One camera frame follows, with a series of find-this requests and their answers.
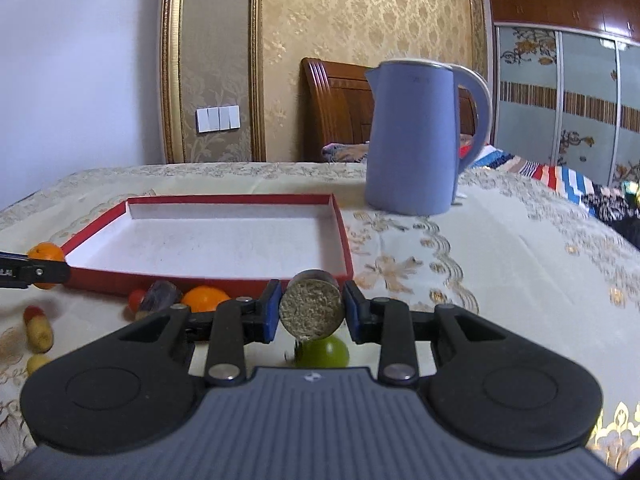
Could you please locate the white wall switch panel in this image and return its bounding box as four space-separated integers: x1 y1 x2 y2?
195 105 241 133

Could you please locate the wooden bed headboard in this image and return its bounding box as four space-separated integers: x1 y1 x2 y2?
302 58 476 160

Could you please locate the blue electric kettle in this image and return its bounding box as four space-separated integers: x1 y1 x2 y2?
364 58 492 216

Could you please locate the orange mandarin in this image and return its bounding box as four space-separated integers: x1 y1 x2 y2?
181 285 230 313
27 242 70 290

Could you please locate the sliding door wardrobe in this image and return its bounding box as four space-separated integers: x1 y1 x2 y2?
489 0 639 184

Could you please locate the brown longan fruit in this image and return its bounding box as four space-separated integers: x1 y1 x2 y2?
26 315 54 353

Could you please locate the green tomato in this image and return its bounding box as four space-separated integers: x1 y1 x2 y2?
294 336 349 368

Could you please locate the red cherry tomato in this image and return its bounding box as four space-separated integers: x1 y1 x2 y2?
128 289 145 314
23 306 46 325

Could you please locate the pink crumpled blanket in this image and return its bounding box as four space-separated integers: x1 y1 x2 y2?
321 143 369 162

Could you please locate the striped colourful bedding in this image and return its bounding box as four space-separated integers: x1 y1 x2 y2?
472 145 639 224

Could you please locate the yellow longan fruit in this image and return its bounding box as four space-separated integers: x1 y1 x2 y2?
26 353 51 376

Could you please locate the red cardboard tray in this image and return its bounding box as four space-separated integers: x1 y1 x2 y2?
62 194 354 297

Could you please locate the gold picture frame moulding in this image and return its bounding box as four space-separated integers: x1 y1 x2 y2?
158 0 266 162

